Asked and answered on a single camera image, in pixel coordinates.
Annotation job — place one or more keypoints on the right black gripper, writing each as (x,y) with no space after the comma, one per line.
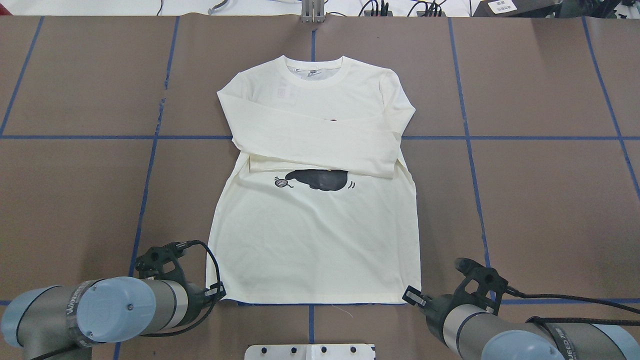
(433,305)

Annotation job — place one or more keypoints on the aluminium frame post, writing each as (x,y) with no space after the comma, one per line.
(313,11)

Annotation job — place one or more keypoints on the cream long-sleeve cat shirt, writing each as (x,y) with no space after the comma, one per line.
(320,207)

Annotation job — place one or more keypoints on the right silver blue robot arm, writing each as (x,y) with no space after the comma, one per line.
(467,322)

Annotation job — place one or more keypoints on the white camera mast base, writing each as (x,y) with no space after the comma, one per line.
(335,351)

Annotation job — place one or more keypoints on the black box with label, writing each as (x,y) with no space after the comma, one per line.
(518,9)

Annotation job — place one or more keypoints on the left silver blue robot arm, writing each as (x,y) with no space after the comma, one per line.
(66,322)

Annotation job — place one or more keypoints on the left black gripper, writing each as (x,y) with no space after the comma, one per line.
(200,296)

